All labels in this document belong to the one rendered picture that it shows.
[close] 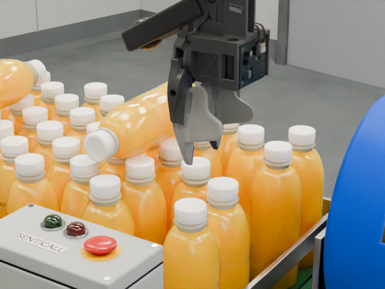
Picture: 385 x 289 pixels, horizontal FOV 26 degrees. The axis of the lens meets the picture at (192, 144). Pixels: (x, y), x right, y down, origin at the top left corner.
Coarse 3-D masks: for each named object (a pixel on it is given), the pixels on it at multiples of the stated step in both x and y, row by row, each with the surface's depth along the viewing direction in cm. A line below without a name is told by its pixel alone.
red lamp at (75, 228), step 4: (68, 224) 95; (72, 224) 94; (76, 224) 94; (80, 224) 94; (68, 228) 94; (72, 228) 94; (76, 228) 94; (80, 228) 94; (84, 228) 94; (68, 232) 94; (72, 232) 94; (76, 232) 94; (80, 232) 94; (84, 232) 94
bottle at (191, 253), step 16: (176, 224) 98; (176, 240) 98; (192, 240) 98; (208, 240) 98; (176, 256) 98; (192, 256) 98; (208, 256) 98; (176, 272) 98; (192, 272) 98; (208, 272) 99; (176, 288) 99; (192, 288) 99; (208, 288) 99
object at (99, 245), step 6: (90, 240) 91; (96, 240) 91; (102, 240) 91; (108, 240) 91; (114, 240) 91; (84, 246) 90; (90, 246) 90; (96, 246) 90; (102, 246) 90; (108, 246) 90; (114, 246) 90; (90, 252) 89; (96, 252) 89; (102, 252) 89; (108, 252) 90
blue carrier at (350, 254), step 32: (384, 96) 98; (384, 128) 92; (352, 160) 92; (384, 160) 90; (352, 192) 90; (384, 192) 89; (352, 224) 90; (384, 224) 89; (352, 256) 91; (384, 256) 89; (352, 288) 93; (384, 288) 90
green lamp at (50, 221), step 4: (48, 216) 96; (52, 216) 96; (56, 216) 96; (60, 216) 97; (44, 220) 96; (48, 220) 96; (52, 220) 95; (56, 220) 96; (60, 220) 96; (44, 224) 96; (48, 224) 95; (52, 224) 95; (56, 224) 96; (60, 224) 96
